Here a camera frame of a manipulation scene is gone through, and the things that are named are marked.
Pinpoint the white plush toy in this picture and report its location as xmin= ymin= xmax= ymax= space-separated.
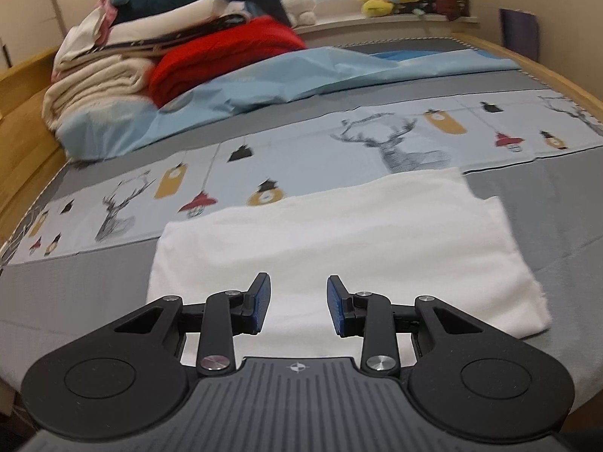
xmin=280 ymin=0 xmax=317 ymax=27

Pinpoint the grey printed bed sheet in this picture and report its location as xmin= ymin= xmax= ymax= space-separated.
xmin=1 ymin=87 xmax=602 ymax=387

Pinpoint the light blue duvet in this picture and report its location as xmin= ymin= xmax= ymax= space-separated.
xmin=55 ymin=47 xmax=519 ymax=161

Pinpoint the red blanket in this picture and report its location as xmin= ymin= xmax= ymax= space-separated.
xmin=148 ymin=17 xmax=307 ymax=107

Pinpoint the white long-sleeve shirt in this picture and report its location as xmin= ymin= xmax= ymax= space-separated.
xmin=147 ymin=168 xmax=552 ymax=358

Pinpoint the cream folded blanket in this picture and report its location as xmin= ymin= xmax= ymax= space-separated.
xmin=42 ymin=0 xmax=250 ymax=133

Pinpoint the dark purple box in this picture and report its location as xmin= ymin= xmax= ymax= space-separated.
xmin=499 ymin=8 xmax=541 ymax=62

